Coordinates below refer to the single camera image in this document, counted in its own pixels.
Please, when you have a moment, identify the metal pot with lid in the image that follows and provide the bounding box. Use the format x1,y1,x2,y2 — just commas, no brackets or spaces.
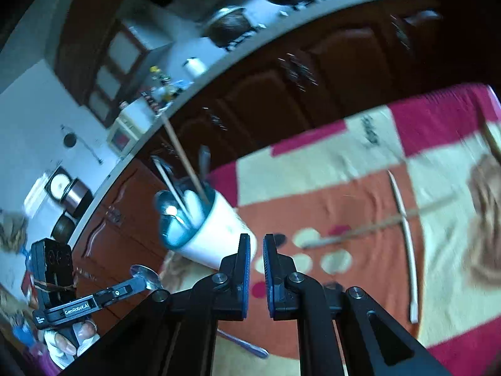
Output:
205,5,257,50

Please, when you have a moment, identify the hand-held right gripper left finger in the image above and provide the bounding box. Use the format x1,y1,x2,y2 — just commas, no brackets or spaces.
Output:
59,234,251,376

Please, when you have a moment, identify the metal spoon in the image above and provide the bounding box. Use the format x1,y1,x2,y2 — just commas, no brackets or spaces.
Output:
156,190,186,220
130,265,162,291

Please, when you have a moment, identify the printed fleece blanket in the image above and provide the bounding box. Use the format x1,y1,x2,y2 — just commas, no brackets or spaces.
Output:
160,82,501,376

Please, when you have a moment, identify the white cup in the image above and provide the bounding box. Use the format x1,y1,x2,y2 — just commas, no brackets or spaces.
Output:
154,187,260,272

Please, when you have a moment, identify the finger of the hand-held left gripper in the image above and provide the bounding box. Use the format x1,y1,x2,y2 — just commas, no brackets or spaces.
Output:
95,275,154,307

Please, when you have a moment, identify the person's left hand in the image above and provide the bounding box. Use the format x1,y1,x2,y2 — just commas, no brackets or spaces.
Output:
44,320,99,369

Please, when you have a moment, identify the white chopstick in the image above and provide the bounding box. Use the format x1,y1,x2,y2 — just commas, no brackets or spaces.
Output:
387,170,419,324
152,158,190,220

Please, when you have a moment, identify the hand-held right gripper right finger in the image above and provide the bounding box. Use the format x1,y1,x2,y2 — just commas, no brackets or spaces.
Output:
263,234,452,376

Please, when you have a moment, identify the kitchen countertop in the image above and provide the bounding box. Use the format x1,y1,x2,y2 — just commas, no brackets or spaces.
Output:
70,0,455,247

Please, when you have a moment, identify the brown wooden cabinet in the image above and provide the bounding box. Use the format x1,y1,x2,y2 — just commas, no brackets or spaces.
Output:
68,0,501,322

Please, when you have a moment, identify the metal canister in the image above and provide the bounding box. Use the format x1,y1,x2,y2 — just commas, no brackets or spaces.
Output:
60,177,93,217

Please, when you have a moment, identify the white microwave oven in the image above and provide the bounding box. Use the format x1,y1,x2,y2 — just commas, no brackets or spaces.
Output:
107,97,167,154

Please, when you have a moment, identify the glass door wall cabinet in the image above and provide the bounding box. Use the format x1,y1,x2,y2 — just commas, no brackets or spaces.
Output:
54,18,175,128

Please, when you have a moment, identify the cluster of condiment bottles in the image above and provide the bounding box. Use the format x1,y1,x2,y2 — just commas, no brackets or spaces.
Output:
147,66,189,104

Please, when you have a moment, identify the wooden chopstick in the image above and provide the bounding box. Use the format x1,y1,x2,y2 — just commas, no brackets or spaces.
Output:
161,114,210,204
483,121,501,147
302,197,458,250

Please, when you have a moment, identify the white mug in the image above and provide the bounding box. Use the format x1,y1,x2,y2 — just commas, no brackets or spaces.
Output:
184,57,207,80

